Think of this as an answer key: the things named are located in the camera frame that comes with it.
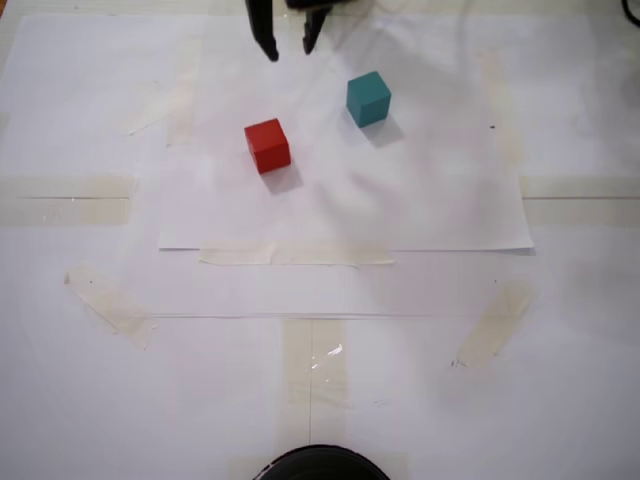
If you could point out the teal blue cube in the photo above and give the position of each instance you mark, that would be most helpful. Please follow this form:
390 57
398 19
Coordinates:
367 100

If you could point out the large white paper sheet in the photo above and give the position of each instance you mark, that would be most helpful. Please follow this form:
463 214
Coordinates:
150 410
75 100

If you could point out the small white paper sheet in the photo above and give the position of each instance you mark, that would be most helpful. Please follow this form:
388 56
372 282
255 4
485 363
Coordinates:
400 210

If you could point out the red cube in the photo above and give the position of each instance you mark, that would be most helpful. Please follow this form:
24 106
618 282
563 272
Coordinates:
267 145

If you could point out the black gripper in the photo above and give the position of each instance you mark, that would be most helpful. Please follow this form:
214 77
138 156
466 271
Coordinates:
258 22

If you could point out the clear shiny tape strip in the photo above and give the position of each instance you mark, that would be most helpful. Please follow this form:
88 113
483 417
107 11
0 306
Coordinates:
315 360

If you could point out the black round stand base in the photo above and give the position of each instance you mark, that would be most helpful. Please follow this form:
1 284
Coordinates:
320 465

